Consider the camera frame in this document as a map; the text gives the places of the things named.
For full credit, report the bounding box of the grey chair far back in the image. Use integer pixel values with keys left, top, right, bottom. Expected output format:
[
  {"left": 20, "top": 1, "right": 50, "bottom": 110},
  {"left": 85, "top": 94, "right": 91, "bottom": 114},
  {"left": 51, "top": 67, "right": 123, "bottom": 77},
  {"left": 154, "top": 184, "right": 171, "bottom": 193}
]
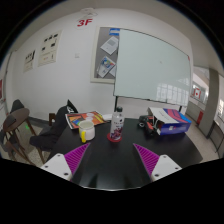
[{"left": 11, "top": 99, "right": 24, "bottom": 112}]

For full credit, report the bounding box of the black chair with jacket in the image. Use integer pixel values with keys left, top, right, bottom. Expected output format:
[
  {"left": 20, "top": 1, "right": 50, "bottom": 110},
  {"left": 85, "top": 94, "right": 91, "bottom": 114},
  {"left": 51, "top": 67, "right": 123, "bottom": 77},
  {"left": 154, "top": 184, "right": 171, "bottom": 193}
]
[{"left": 29, "top": 100, "right": 78, "bottom": 160}]

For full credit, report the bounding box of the round brown wooden table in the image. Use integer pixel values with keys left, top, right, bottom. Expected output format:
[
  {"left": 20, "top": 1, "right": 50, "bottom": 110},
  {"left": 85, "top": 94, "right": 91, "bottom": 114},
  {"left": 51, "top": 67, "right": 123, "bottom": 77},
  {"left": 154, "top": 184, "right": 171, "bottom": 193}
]
[{"left": 3, "top": 108, "right": 35, "bottom": 164}]

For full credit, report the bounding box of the white object behind book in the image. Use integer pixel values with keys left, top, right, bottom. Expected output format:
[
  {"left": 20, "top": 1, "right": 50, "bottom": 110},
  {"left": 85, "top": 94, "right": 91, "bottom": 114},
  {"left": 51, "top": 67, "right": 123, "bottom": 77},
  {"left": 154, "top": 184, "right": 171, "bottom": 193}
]
[{"left": 102, "top": 114, "right": 112, "bottom": 121}]

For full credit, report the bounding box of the white poster left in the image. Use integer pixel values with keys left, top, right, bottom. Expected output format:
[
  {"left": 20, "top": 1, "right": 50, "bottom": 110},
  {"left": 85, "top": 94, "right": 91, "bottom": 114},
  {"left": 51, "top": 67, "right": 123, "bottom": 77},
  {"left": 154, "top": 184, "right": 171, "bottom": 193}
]
[{"left": 23, "top": 51, "right": 35, "bottom": 72}]

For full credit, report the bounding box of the red round coaster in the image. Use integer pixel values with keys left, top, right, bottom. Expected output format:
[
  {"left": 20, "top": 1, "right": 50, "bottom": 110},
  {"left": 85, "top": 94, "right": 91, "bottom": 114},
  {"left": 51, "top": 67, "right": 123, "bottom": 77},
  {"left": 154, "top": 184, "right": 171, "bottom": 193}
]
[{"left": 107, "top": 133, "right": 122, "bottom": 143}]

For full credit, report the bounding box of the blue white cardboard box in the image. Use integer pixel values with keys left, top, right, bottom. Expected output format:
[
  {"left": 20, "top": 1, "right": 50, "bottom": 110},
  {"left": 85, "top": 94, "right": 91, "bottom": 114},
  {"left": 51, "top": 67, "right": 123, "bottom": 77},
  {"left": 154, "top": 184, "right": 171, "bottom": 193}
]
[{"left": 148, "top": 107, "right": 191, "bottom": 135}]

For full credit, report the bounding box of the white poster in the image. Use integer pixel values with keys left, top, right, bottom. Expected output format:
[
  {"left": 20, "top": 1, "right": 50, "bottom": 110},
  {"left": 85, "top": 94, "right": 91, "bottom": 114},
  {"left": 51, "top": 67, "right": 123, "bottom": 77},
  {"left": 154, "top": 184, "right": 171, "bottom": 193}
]
[
  {"left": 38, "top": 31, "right": 62, "bottom": 66},
  {"left": 23, "top": 51, "right": 35, "bottom": 72}
]

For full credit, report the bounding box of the colourful book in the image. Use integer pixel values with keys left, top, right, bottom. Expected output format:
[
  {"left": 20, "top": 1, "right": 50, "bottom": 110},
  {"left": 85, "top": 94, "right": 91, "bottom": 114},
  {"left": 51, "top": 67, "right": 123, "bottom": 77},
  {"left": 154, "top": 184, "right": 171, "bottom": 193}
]
[{"left": 65, "top": 111, "right": 105, "bottom": 129}]

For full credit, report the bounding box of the grey notice board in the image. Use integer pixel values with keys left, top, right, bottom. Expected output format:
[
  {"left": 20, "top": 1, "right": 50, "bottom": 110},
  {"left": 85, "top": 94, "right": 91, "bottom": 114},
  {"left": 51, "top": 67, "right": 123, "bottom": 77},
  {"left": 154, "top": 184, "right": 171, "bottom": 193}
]
[{"left": 90, "top": 27, "right": 120, "bottom": 84}]

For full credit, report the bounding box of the black device on table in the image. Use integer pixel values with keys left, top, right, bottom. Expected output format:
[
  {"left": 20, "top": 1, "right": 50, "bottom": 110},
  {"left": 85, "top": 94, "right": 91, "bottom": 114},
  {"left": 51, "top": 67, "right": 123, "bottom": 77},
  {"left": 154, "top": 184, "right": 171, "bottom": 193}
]
[{"left": 139, "top": 115, "right": 155, "bottom": 135}]

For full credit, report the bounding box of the white mug yellow handle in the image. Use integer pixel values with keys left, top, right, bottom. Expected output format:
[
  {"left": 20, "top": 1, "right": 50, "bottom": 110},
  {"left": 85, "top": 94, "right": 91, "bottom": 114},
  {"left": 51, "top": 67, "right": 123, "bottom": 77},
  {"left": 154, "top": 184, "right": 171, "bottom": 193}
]
[{"left": 79, "top": 120, "right": 95, "bottom": 143}]

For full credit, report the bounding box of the red 3F wall sign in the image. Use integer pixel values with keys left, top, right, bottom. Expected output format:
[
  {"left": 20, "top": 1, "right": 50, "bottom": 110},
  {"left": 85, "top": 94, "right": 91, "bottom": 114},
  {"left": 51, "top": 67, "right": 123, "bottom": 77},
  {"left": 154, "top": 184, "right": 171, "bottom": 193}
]
[{"left": 77, "top": 19, "right": 92, "bottom": 28}]

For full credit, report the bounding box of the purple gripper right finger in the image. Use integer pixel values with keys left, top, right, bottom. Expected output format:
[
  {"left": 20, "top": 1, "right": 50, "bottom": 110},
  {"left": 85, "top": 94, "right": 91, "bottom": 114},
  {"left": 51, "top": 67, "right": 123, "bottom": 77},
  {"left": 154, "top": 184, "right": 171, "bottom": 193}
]
[{"left": 134, "top": 144, "right": 181, "bottom": 181}]

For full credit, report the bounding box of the large whiteboard on stand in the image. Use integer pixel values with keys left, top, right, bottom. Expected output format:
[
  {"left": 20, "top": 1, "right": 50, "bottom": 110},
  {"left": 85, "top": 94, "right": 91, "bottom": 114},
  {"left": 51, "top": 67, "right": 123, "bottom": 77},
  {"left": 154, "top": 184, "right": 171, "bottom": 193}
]
[{"left": 114, "top": 29, "right": 191, "bottom": 106}]

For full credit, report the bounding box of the black table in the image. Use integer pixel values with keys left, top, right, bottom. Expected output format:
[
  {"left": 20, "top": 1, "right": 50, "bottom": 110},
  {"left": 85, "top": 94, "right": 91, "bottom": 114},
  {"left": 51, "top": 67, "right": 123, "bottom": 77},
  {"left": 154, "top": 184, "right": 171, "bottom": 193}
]
[{"left": 48, "top": 117, "right": 204, "bottom": 191}]

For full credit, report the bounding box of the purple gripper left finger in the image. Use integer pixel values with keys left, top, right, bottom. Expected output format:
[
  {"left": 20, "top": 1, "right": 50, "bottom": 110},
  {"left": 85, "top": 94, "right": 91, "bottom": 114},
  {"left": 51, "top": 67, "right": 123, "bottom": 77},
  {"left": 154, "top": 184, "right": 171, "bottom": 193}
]
[{"left": 41, "top": 143, "right": 89, "bottom": 181}]

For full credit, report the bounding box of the clear plastic water bottle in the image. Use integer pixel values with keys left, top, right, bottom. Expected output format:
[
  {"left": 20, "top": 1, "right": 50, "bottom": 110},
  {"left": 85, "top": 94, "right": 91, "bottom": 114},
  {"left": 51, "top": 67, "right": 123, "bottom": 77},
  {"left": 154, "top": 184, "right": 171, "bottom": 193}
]
[{"left": 110, "top": 106, "right": 124, "bottom": 139}]

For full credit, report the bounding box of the white poster right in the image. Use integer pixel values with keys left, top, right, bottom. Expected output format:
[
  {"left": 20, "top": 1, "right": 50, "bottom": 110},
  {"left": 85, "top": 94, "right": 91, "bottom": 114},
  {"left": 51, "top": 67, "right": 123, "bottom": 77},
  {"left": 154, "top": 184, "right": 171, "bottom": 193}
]
[{"left": 38, "top": 31, "right": 62, "bottom": 66}]

